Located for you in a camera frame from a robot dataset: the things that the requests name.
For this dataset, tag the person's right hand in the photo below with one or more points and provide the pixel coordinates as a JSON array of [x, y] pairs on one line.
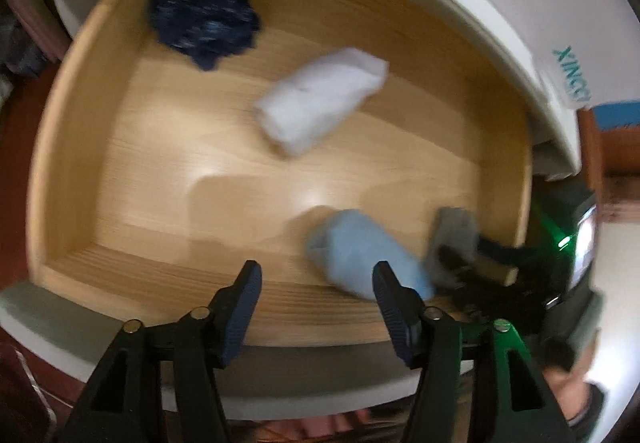
[[567, 385]]

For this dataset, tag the wooden bed board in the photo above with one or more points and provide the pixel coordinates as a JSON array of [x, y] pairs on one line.
[[615, 163]]

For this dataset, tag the dark navy rolled socks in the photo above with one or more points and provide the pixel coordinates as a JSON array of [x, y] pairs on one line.
[[200, 18]]

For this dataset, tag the wooden drawer with white front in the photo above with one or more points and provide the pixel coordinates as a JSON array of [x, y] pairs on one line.
[[175, 148]]

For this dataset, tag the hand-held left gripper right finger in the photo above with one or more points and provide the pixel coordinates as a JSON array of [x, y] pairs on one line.
[[392, 308]]

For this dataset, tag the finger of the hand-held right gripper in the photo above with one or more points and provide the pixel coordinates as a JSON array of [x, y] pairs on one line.
[[455, 260], [502, 258]]

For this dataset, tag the grey sock roll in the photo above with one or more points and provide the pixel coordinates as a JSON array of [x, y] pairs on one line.
[[452, 228]]

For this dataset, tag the blue sock roll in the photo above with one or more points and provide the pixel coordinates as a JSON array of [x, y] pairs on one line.
[[360, 248]]

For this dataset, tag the white sock roll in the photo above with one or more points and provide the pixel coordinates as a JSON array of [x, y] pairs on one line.
[[320, 98]]

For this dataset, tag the grey plaid blanket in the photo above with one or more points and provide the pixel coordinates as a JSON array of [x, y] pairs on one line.
[[20, 58]]

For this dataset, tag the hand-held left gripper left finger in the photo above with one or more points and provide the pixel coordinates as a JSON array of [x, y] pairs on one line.
[[245, 308]]

